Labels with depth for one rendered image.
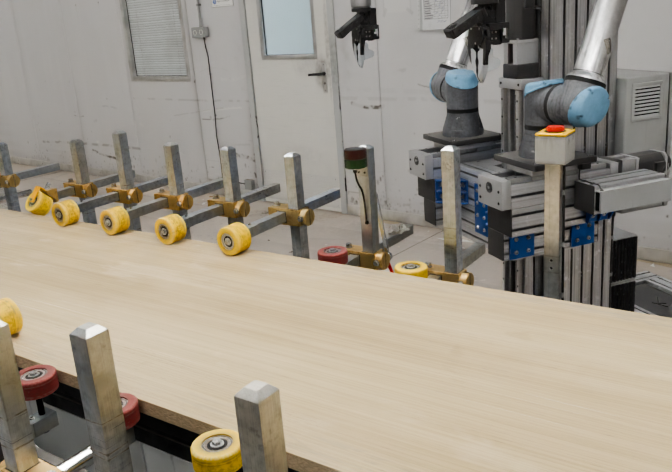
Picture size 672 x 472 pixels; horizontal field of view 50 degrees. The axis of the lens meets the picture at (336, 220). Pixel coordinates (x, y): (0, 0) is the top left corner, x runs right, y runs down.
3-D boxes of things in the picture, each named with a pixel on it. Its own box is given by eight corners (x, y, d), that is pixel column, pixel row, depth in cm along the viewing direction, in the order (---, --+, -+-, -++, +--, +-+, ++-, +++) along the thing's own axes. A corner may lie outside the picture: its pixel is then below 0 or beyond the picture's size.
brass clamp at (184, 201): (167, 203, 248) (165, 189, 246) (195, 207, 240) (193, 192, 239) (154, 208, 243) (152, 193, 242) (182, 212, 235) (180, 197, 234)
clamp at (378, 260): (350, 260, 208) (349, 243, 207) (390, 266, 201) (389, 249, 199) (339, 266, 204) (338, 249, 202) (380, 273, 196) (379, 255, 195)
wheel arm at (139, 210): (220, 186, 264) (219, 176, 263) (228, 186, 262) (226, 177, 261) (110, 223, 225) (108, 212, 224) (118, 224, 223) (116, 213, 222)
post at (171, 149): (189, 277, 250) (170, 141, 236) (196, 279, 248) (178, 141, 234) (182, 281, 247) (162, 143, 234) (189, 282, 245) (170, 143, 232)
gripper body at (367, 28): (379, 41, 262) (378, 6, 259) (358, 43, 260) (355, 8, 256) (371, 40, 269) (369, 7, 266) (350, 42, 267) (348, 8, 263)
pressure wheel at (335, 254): (331, 281, 199) (328, 242, 196) (355, 286, 195) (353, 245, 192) (314, 291, 193) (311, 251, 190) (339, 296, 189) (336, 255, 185)
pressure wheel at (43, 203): (34, 216, 260) (43, 196, 263) (47, 218, 256) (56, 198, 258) (20, 209, 256) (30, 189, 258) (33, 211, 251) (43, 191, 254)
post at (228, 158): (243, 289, 236) (226, 145, 222) (251, 291, 234) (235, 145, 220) (236, 293, 233) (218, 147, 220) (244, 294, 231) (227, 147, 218)
